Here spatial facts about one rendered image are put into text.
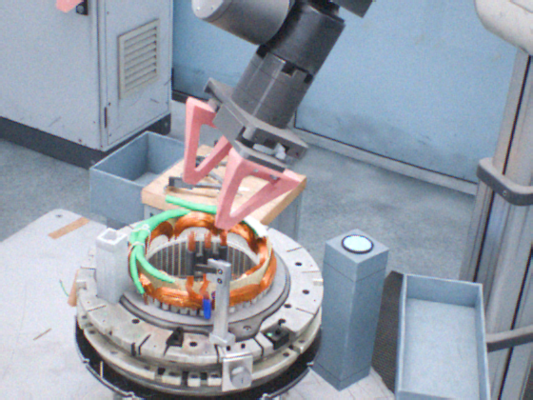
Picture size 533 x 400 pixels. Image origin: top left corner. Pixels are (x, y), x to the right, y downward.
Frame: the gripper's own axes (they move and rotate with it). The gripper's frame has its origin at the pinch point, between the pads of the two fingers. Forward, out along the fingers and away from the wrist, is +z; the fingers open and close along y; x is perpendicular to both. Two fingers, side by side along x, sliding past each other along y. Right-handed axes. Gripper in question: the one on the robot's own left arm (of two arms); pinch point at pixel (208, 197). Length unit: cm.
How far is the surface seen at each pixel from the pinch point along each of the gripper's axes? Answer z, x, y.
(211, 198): 18, 33, -48
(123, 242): 17.8, 8.4, -23.7
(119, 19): 38, 94, -251
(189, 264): 13.0, 10.8, -12.7
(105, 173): 24, 21, -60
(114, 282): 22.8, 9.4, -22.7
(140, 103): 67, 122, -258
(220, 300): 15.6, 16.0, -11.2
